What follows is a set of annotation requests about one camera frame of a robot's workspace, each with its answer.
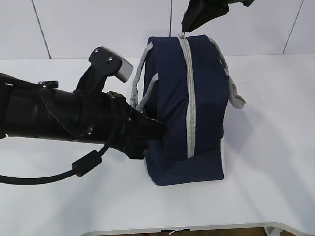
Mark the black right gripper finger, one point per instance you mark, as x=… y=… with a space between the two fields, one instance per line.
x=200 y=12

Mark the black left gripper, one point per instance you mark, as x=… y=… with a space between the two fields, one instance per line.
x=108 y=119

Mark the navy blue lunch bag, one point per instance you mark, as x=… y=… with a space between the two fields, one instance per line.
x=184 y=82

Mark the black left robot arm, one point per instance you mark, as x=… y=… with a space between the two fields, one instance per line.
x=42 y=111

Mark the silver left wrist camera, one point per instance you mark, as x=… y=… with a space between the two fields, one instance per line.
x=110 y=63

